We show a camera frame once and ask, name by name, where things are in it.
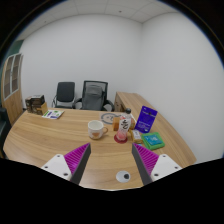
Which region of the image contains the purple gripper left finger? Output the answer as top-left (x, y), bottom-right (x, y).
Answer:
top-left (42, 143), bottom-right (91, 184)

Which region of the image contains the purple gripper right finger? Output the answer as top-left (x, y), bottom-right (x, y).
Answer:
top-left (132, 143), bottom-right (181, 184)

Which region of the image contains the clear bottle pink drink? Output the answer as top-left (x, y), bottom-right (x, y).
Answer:
top-left (116, 108), bottom-right (131, 141)

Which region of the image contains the green flat box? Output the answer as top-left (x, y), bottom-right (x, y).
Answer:
top-left (141, 132), bottom-right (165, 150)

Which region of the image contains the white round sticker black dot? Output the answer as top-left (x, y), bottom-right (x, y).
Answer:
top-left (116, 171), bottom-right (131, 183)

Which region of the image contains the small yellow packet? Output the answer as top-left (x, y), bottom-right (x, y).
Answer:
top-left (132, 130), bottom-right (142, 144)

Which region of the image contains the white ceramic mug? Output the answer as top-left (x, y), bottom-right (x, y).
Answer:
top-left (88, 120), bottom-right (108, 140)

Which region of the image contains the red round coaster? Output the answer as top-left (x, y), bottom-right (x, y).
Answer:
top-left (114, 134), bottom-right (128, 144)

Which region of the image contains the blue standing card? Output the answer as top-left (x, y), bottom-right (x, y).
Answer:
top-left (135, 106), bottom-right (157, 133)

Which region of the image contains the white green leaflet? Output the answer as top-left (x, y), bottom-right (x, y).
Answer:
top-left (43, 110), bottom-right (63, 119)

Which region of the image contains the orange cardboard box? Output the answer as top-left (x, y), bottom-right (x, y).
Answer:
top-left (112, 117), bottom-right (136, 131)

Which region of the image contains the round grey white pad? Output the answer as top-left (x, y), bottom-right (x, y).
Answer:
top-left (100, 112), bottom-right (118, 125)

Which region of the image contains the black office chair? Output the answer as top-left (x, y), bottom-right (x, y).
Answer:
top-left (52, 82), bottom-right (75, 109)

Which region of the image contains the wooden side desk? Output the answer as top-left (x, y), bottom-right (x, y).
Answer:
top-left (113, 91), bottom-right (164, 124)

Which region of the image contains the dark brown cardboard box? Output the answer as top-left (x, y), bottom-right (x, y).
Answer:
top-left (25, 95), bottom-right (45, 107)

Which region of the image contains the grey mesh office chair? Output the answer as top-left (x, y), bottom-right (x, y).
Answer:
top-left (72, 80), bottom-right (115, 111)

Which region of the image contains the black leather armchair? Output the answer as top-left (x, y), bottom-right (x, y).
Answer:
top-left (0, 107), bottom-right (11, 157)

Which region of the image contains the wooden glass door cabinet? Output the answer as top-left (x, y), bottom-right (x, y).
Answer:
top-left (1, 53), bottom-right (23, 124)

